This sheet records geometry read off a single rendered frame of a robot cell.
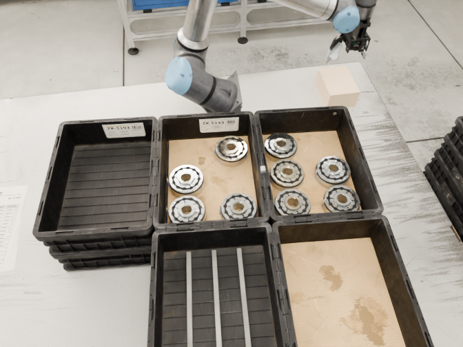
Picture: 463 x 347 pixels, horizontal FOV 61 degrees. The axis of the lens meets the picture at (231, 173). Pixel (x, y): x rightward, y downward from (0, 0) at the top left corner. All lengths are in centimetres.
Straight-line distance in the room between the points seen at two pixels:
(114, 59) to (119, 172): 191
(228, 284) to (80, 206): 49
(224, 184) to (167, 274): 32
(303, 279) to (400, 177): 60
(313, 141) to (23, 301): 100
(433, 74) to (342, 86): 162
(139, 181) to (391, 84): 214
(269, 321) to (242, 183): 41
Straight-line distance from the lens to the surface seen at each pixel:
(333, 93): 158
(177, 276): 105
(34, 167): 155
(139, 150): 130
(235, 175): 120
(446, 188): 207
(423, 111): 285
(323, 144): 131
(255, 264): 106
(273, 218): 101
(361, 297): 107
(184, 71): 134
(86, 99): 172
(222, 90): 141
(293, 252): 108
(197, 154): 126
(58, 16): 371
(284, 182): 116
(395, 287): 106
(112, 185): 123
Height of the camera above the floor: 180
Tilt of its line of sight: 54 degrees down
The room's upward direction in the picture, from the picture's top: straight up
